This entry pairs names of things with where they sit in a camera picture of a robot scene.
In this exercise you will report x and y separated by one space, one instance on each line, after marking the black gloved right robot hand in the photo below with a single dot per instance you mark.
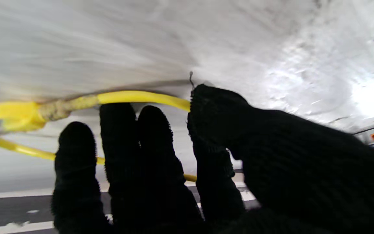
297 169

